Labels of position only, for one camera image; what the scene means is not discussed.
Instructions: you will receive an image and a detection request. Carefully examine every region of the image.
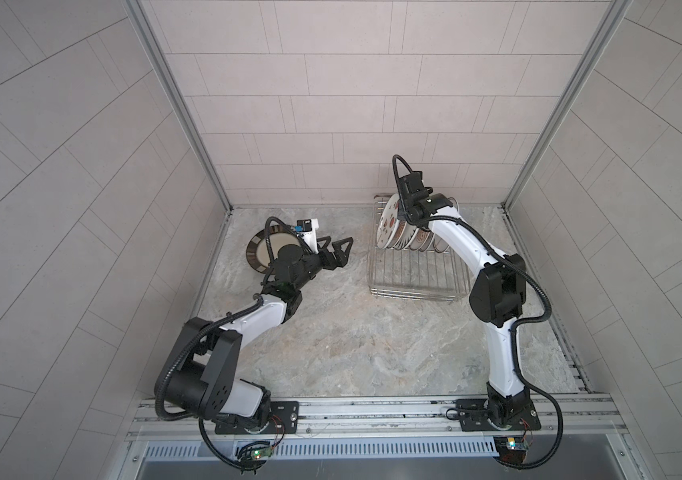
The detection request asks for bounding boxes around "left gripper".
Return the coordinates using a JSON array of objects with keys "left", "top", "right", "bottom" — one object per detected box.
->
[{"left": 288, "top": 236, "right": 352, "bottom": 294}]

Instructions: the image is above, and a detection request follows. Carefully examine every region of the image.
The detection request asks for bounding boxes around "blue striped white plate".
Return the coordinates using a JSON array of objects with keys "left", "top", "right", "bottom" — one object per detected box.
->
[{"left": 391, "top": 221, "right": 414, "bottom": 250}]

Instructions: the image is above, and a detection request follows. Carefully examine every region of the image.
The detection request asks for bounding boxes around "dark rimmed beige plate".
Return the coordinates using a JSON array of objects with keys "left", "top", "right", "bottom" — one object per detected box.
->
[{"left": 245, "top": 225, "right": 299, "bottom": 273}]

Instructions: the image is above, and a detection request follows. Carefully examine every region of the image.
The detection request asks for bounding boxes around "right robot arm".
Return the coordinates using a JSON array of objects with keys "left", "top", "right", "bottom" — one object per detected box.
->
[{"left": 395, "top": 171, "right": 551, "bottom": 430}]

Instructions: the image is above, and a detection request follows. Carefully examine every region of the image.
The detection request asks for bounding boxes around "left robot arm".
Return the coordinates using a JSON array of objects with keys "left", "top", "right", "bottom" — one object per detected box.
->
[{"left": 154, "top": 237, "right": 353, "bottom": 426}]

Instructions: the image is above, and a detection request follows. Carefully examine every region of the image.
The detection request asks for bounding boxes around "watermelon pattern plate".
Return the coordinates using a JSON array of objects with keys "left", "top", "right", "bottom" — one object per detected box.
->
[{"left": 376, "top": 194, "right": 402, "bottom": 249}]

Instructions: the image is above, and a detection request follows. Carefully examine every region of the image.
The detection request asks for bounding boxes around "white red-pattern plate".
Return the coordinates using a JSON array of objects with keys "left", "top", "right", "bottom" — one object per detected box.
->
[{"left": 407, "top": 229, "right": 433, "bottom": 252}]

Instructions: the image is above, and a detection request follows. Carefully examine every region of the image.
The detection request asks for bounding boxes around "red rimmed text plate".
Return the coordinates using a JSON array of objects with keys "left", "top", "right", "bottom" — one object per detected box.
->
[{"left": 432, "top": 197, "right": 460, "bottom": 254}]

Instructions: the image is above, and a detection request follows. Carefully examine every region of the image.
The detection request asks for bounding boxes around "left circuit board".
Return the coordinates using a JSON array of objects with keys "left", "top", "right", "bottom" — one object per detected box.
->
[{"left": 237, "top": 441, "right": 273, "bottom": 464}]

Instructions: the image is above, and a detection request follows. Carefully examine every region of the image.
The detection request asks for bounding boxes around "circuit board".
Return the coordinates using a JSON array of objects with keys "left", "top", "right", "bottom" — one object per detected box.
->
[
  {"left": 493, "top": 436, "right": 530, "bottom": 465},
  {"left": 237, "top": 441, "right": 273, "bottom": 464}
]

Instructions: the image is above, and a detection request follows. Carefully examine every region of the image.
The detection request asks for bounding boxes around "right circuit board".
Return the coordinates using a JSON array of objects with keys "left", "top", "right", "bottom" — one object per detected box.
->
[{"left": 493, "top": 436, "right": 530, "bottom": 465}]

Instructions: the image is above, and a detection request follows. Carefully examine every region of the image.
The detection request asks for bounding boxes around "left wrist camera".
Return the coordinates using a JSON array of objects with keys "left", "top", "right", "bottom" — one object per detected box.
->
[{"left": 295, "top": 218, "right": 319, "bottom": 254}]

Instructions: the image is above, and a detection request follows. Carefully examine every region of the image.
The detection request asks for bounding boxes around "wire dish rack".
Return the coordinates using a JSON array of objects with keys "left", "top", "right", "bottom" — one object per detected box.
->
[{"left": 367, "top": 193, "right": 473, "bottom": 302}]

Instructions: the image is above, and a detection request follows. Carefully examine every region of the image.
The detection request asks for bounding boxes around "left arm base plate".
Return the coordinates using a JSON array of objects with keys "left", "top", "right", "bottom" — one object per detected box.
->
[{"left": 214, "top": 401, "right": 300, "bottom": 435}]

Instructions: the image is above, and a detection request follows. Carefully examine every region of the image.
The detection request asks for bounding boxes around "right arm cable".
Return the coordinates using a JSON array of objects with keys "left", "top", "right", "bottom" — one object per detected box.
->
[{"left": 493, "top": 317, "right": 565, "bottom": 470}]

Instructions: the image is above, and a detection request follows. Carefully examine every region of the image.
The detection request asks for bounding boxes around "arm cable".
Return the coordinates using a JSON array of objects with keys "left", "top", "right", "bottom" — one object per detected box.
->
[
  {"left": 493, "top": 317, "right": 565, "bottom": 470},
  {"left": 198, "top": 416, "right": 258, "bottom": 474}
]

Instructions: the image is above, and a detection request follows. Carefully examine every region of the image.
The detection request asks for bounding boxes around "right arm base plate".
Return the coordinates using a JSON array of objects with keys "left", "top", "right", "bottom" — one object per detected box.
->
[{"left": 446, "top": 398, "right": 541, "bottom": 432}]

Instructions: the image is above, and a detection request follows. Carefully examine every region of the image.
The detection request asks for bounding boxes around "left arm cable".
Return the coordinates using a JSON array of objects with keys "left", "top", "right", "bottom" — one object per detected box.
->
[{"left": 198, "top": 416, "right": 258, "bottom": 474}]

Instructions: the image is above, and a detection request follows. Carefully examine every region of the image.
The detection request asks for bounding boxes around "aluminium mounting rail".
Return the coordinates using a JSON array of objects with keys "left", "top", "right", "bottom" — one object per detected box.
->
[{"left": 124, "top": 392, "right": 627, "bottom": 444}]

